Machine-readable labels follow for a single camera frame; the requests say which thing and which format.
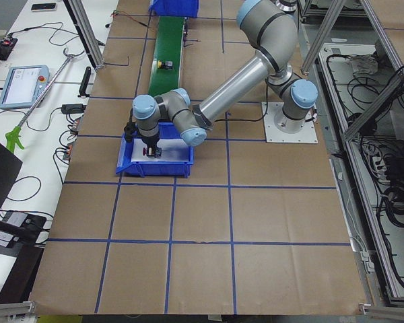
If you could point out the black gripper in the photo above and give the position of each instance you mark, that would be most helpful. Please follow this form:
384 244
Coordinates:
150 140

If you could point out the red push button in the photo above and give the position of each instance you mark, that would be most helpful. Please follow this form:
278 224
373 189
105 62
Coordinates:
152 152

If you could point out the yellow push button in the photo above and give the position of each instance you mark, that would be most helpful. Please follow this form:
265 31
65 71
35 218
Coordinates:
167 65

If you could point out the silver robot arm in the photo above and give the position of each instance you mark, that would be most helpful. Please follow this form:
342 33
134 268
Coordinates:
274 36

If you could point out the black power adapter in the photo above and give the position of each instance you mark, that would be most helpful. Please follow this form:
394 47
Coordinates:
73 108

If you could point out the green conveyor belt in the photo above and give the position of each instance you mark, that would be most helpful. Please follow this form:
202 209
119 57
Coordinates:
169 46

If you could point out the blue bin right side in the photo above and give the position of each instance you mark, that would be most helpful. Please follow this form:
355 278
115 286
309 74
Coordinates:
176 8

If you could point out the reach grabber tool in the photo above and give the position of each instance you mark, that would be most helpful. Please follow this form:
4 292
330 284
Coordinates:
13 137

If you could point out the teach pendant tablet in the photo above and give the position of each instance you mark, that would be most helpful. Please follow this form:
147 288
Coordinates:
23 85

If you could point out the aluminium frame post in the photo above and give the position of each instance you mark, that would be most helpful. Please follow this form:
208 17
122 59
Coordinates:
82 24

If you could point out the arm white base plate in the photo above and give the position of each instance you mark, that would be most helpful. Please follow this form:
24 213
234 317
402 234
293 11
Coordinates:
280 129

